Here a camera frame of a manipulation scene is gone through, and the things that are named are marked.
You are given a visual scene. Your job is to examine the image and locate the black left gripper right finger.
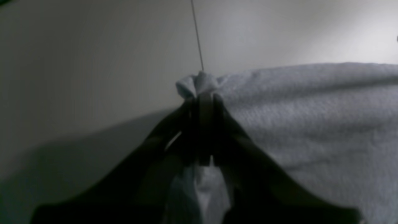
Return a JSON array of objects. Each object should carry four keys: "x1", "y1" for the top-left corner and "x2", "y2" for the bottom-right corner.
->
[{"x1": 213, "y1": 95, "x2": 364, "y2": 224}]

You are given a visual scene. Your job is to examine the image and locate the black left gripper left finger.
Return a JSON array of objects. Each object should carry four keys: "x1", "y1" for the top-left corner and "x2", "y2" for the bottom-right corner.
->
[{"x1": 30, "y1": 98, "x2": 195, "y2": 224}]

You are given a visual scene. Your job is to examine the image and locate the grey T-shirt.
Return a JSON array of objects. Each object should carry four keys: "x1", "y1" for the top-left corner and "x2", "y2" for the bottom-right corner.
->
[{"x1": 176, "y1": 63, "x2": 398, "y2": 224}]

